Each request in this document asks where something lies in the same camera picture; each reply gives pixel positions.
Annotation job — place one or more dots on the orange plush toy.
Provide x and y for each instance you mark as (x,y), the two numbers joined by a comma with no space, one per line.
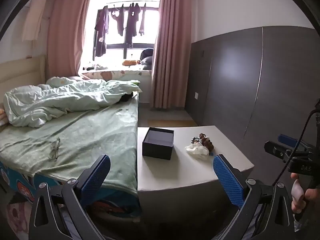
(130,62)

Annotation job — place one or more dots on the grey cushion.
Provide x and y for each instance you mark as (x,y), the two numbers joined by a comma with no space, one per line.
(147,62)

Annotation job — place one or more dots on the white wall socket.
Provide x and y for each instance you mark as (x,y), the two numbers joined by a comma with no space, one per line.
(196,96)

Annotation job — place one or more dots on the window with dark frame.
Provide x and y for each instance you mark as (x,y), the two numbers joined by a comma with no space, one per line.
(150,30)

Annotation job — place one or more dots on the dark blue cushion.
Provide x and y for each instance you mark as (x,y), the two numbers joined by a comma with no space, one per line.
(147,52)

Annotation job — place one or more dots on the dark blue box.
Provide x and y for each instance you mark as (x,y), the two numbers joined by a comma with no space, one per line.
(157,152)

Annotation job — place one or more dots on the black hanging garment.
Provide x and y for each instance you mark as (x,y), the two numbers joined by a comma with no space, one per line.
(132,26)

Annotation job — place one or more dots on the bed with green sheet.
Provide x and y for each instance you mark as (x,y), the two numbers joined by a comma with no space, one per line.
(87,135)

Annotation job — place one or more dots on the pink floor rug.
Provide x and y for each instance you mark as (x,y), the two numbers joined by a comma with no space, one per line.
(15,213)

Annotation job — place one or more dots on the beige padded headboard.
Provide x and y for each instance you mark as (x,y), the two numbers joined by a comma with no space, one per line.
(22,72)

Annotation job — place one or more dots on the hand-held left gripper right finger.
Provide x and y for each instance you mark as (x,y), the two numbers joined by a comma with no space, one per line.
(227,180)

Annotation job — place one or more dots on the person's right hand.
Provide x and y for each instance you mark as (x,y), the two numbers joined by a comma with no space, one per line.
(298,195)

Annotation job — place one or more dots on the white low table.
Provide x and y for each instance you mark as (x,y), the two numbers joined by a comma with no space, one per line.
(175,200)

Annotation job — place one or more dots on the small dark hanging garment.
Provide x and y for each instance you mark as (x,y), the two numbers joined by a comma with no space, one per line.
(120,21)

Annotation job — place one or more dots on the pale green quilt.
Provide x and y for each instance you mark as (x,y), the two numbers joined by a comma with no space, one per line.
(62,100)

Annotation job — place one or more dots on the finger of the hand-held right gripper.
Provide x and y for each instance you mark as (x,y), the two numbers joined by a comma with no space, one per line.
(277,150)
(287,138)

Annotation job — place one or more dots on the narrow dark hanging garment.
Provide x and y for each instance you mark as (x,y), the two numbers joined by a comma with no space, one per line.
(142,23)

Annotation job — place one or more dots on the pink pillow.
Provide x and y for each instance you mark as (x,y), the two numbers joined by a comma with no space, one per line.
(75,78)

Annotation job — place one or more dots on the clear frame glasses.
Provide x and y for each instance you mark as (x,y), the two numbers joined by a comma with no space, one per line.
(55,151)

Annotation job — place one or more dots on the printed window seat cushion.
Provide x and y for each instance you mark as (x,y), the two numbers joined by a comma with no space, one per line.
(117,74)

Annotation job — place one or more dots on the pink curtain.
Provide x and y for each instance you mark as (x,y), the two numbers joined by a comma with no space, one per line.
(67,35)
(170,42)

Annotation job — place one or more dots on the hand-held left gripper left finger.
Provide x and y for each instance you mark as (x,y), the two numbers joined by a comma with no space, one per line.
(96,177)

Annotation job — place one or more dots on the long purple hanging garment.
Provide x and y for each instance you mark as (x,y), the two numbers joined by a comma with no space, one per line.
(102,35)

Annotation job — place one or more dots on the small clothes pile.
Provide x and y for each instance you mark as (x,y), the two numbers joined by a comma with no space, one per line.
(96,67)

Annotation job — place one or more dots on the beige hanging cloth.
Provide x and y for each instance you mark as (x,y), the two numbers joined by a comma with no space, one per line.
(33,20)

